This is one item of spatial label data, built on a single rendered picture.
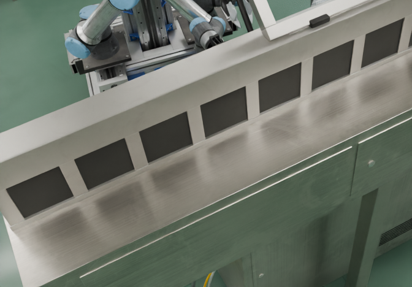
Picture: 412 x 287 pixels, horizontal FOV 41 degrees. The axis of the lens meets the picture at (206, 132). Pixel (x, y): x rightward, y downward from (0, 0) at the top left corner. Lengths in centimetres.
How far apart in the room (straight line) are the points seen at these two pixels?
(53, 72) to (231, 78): 282
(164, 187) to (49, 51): 297
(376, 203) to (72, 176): 97
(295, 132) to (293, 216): 24
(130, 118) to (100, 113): 6
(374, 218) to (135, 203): 88
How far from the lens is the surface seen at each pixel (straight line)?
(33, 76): 400
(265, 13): 128
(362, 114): 142
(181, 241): 131
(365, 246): 202
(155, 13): 270
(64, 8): 455
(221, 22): 235
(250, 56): 124
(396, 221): 253
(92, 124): 117
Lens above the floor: 247
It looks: 48 degrees down
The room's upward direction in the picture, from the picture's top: 9 degrees counter-clockwise
